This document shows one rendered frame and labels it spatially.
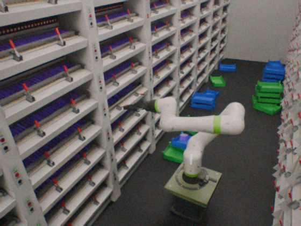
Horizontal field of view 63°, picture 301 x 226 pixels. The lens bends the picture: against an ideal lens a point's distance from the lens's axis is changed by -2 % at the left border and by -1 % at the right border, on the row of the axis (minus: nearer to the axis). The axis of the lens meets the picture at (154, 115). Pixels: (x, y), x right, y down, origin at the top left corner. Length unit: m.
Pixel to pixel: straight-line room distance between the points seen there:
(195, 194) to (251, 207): 0.60
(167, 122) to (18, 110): 0.87
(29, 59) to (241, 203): 1.86
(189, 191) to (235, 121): 0.62
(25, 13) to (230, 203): 1.93
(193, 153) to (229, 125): 0.36
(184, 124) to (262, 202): 1.06
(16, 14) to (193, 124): 1.10
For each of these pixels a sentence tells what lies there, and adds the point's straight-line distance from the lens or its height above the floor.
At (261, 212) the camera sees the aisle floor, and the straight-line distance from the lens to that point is 2.27.
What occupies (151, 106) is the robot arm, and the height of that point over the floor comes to 0.86.
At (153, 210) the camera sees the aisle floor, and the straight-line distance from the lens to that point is 2.16.
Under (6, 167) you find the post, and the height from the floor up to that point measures 0.94.
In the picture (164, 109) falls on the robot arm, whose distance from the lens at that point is 1.66.
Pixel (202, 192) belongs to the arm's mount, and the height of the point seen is 0.32.
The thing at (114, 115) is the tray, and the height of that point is 0.75.
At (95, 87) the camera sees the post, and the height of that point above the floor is 1.05.
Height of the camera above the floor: 1.67
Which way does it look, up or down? 30 degrees down
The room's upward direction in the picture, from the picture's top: 2 degrees counter-clockwise
